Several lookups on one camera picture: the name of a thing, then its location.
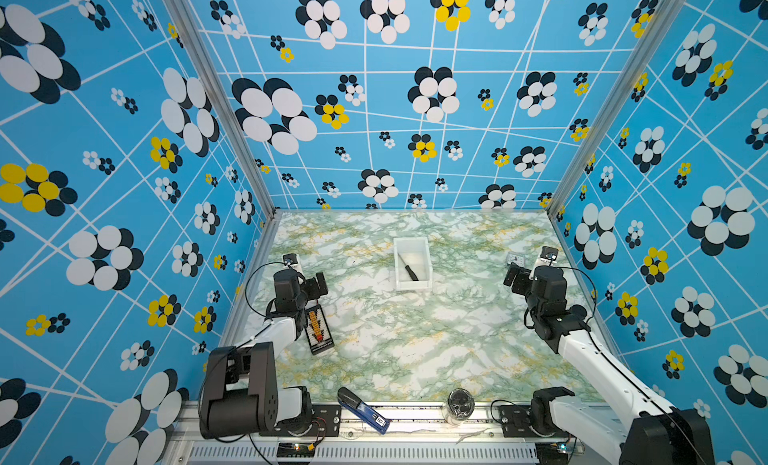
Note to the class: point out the small silver square object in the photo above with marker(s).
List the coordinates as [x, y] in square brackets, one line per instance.
[513, 259]

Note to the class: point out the clear glass jar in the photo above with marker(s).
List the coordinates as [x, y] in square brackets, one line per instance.
[459, 406]

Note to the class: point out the aluminium front rail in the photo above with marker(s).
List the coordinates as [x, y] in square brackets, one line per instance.
[418, 434]

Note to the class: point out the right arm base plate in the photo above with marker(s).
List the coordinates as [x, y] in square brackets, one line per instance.
[515, 422]

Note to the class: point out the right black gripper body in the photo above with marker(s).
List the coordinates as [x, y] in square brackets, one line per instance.
[524, 286]

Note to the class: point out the blue black utility knife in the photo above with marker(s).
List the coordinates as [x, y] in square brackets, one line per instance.
[360, 409]

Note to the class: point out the black handled screwdriver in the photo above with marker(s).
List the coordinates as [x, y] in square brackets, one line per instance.
[411, 273]

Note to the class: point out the white plastic bin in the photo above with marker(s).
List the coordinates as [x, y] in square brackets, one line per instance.
[416, 252]

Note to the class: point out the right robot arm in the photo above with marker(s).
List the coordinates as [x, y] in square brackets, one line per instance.
[640, 426]

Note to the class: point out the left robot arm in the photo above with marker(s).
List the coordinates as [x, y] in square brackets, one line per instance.
[240, 393]

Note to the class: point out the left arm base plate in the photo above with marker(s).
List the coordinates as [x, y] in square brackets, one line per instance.
[325, 422]

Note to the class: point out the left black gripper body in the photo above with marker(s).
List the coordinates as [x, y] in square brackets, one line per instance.
[306, 293]

